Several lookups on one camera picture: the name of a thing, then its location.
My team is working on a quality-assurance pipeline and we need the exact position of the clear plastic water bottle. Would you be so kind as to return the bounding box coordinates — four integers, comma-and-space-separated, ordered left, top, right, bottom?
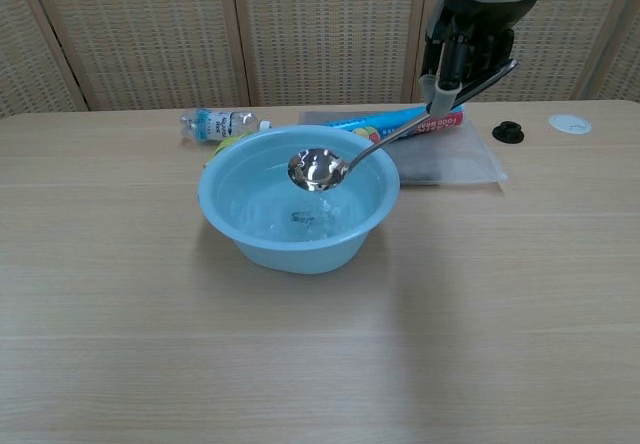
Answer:
179, 107, 274, 143

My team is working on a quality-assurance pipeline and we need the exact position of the yellow green snack packet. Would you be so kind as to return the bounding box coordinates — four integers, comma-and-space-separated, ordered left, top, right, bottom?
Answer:
202, 133, 251, 170

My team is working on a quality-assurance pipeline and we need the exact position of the blue food wrap box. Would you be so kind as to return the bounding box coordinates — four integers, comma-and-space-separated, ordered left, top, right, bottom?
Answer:
319, 103, 466, 146

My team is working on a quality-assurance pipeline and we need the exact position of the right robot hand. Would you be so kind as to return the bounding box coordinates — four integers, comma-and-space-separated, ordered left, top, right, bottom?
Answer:
419, 0, 544, 115

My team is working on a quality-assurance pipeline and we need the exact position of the light blue plastic basin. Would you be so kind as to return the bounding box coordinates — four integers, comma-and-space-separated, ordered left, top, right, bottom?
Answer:
196, 124, 402, 276

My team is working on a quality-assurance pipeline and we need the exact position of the woven rattan folding screen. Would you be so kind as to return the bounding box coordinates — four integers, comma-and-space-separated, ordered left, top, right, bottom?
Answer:
0, 0, 640, 119

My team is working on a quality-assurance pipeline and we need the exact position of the stainless steel ladle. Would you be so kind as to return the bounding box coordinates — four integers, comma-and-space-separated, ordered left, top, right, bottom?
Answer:
287, 58, 521, 193

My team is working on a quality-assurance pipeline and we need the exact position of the black cable grommet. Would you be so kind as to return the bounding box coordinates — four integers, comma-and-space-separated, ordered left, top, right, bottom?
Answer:
491, 120, 526, 145

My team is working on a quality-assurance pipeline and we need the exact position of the white round grommet cover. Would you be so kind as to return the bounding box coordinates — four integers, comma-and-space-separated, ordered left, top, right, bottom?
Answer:
547, 113, 593, 135

